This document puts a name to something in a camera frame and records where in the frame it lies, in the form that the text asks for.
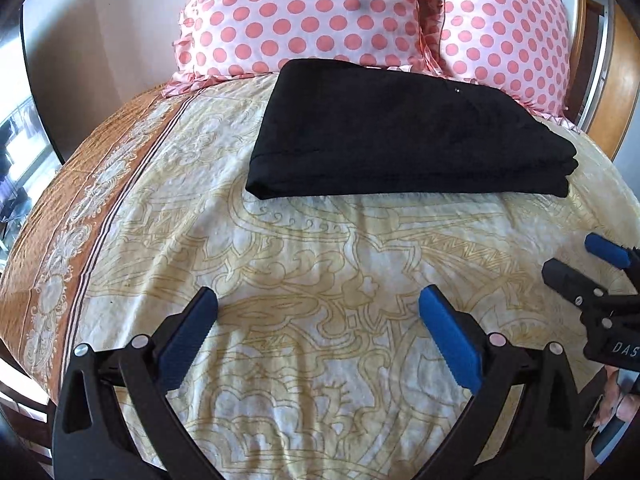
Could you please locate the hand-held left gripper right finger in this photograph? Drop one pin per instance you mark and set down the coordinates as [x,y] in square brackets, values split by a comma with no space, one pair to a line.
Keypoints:
[450,337]

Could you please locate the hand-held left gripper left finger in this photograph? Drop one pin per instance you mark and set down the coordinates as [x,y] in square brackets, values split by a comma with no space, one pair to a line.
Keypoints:
[187,340]

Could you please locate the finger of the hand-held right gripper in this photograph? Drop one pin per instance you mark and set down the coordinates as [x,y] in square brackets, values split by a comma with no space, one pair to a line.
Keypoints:
[607,250]
[570,280]

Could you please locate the black pants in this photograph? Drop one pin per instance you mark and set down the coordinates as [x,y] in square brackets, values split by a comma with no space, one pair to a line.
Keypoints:
[400,140]

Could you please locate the person's right hand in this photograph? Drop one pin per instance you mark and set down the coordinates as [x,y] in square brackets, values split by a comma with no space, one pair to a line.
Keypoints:
[610,400]

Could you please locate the cream and orange patterned bedsheet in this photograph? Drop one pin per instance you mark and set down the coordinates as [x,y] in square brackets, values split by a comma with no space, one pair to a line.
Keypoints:
[300,270]

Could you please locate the dark wooden chair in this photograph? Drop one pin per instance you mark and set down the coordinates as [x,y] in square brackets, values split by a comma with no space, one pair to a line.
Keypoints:
[22,410]

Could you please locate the wooden wardrobe door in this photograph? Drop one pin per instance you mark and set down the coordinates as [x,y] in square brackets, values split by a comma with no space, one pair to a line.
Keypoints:
[620,70]

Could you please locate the pink polka dot pillow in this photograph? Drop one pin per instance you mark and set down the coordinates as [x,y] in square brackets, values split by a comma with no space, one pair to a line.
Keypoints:
[305,15]
[510,35]

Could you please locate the flat screen television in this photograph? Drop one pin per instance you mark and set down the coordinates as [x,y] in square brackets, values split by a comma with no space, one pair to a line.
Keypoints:
[25,160]

